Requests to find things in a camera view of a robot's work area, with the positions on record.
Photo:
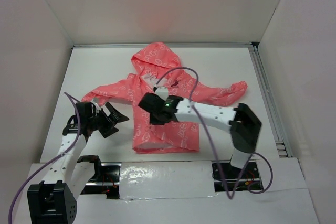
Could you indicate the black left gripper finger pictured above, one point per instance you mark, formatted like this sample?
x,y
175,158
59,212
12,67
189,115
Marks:
x,y
107,130
115,116

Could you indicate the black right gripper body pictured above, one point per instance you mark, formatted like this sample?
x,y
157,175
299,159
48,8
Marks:
x,y
154,119

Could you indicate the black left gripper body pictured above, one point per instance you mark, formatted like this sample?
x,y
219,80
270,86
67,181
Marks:
x,y
100,120

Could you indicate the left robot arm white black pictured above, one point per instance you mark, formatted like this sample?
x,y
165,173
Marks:
x,y
54,199

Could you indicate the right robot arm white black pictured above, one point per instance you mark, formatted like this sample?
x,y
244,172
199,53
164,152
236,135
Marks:
x,y
240,122

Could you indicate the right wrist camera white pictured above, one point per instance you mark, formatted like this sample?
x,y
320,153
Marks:
x,y
161,91

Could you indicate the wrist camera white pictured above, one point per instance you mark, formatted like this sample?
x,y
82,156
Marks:
x,y
95,101
161,91

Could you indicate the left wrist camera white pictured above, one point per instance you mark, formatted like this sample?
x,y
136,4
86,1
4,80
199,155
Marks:
x,y
95,101

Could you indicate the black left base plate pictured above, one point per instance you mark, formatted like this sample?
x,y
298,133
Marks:
x,y
94,177

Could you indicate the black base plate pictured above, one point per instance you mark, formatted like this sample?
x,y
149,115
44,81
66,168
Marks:
x,y
250,177
94,177

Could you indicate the aluminium frame rail back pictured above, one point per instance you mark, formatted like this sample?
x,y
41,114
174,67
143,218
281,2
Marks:
x,y
173,45

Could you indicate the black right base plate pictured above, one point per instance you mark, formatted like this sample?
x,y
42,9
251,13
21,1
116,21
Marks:
x,y
250,177

